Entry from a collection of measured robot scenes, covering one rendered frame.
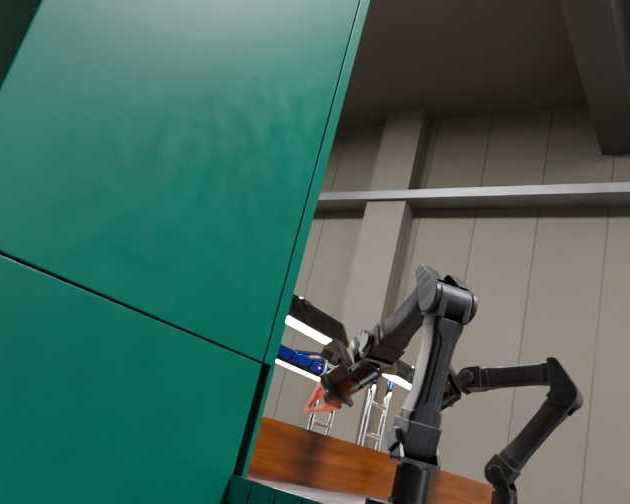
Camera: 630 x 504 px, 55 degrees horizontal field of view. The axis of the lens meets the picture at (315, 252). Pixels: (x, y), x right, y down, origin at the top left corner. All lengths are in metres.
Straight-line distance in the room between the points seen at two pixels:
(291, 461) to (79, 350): 0.54
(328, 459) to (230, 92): 0.73
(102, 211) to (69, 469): 0.29
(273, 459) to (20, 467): 0.50
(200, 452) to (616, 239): 3.27
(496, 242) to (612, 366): 1.02
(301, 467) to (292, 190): 0.51
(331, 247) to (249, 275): 3.62
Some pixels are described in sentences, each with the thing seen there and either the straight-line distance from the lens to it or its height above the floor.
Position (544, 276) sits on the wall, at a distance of 3.86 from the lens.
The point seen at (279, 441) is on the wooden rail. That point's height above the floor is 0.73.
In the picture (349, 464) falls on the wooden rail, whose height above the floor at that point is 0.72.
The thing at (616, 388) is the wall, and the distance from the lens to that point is 3.63.
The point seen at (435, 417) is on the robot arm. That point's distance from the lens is 1.14.
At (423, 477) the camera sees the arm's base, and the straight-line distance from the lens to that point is 1.11.
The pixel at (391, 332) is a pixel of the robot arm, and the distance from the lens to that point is 1.30.
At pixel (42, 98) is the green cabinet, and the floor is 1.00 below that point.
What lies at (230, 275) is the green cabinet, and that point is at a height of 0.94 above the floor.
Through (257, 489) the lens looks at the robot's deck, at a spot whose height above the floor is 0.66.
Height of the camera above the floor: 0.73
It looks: 18 degrees up
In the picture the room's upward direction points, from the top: 14 degrees clockwise
